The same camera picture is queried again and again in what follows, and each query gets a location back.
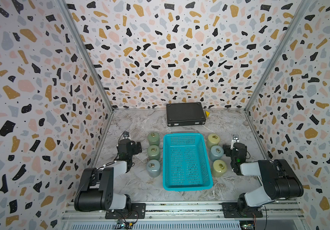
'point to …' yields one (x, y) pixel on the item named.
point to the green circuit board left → (125, 225)
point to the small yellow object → (207, 113)
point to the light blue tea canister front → (153, 168)
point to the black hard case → (185, 114)
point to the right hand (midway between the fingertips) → (234, 144)
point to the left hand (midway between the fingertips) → (132, 142)
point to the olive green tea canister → (153, 152)
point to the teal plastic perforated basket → (186, 166)
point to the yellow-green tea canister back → (213, 139)
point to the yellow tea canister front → (219, 168)
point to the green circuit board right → (247, 224)
